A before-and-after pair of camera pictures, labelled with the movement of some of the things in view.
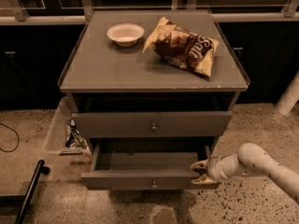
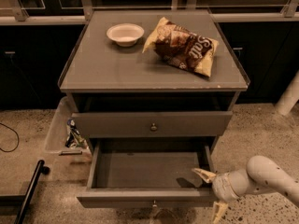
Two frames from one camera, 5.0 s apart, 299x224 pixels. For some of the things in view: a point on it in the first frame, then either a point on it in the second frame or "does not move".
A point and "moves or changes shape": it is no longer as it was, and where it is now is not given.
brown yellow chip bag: (178, 46) does not move
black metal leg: (31, 192) does not move
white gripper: (214, 171) → (222, 187)
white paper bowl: (126, 35) does not move
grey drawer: (136, 171) moves or changes shape
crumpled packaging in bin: (74, 138) does not move
